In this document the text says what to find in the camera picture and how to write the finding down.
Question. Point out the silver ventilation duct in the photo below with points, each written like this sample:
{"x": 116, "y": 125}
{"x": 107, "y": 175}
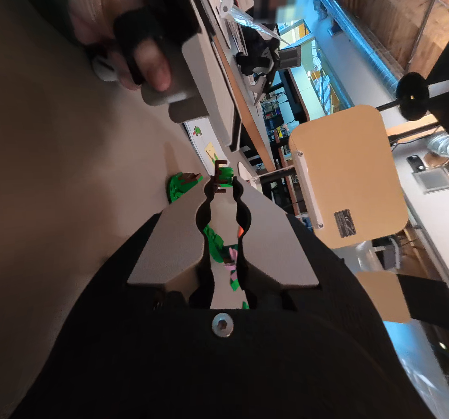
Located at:
{"x": 354, "y": 29}

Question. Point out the black monitor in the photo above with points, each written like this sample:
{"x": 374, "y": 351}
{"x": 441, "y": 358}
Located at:
{"x": 289, "y": 57}

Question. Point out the light wood side table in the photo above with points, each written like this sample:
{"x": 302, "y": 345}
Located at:
{"x": 347, "y": 177}

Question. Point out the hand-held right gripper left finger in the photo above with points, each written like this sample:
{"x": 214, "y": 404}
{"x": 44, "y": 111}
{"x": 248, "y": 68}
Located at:
{"x": 165, "y": 250}

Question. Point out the green lego plant model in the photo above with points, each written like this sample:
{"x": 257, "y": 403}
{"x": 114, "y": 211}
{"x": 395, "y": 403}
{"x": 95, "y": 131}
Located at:
{"x": 177, "y": 189}

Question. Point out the person's left hand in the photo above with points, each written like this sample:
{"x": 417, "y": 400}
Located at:
{"x": 94, "y": 1}

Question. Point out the wall vent grille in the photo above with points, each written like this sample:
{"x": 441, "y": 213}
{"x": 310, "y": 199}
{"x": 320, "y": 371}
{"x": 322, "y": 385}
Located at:
{"x": 433, "y": 179}

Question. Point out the grey desk with wood edge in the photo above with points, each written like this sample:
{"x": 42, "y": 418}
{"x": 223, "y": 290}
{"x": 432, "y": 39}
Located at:
{"x": 238, "y": 82}

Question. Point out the clear acrylic sheet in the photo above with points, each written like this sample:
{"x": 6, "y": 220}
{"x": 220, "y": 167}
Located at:
{"x": 259, "y": 22}

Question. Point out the small green brown lego assembly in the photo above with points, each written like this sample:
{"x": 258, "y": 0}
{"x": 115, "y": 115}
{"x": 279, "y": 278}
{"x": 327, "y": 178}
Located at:
{"x": 224, "y": 175}

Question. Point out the black floor lamp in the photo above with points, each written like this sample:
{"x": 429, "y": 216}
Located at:
{"x": 414, "y": 96}

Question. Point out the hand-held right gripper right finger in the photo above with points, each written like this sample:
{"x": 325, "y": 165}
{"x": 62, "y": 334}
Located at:
{"x": 277, "y": 250}

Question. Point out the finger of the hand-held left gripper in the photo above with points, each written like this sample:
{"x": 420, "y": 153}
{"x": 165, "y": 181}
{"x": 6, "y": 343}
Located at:
{"x": 214, "y": 85}

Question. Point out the idle black grey gripper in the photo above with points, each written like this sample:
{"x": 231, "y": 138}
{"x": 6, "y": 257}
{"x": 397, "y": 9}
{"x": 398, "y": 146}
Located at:
{"x": 258, "y": 64}

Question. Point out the lego instruction booklet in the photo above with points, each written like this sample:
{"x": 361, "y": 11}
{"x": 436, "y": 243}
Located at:
{"x": 207, "y": 145}

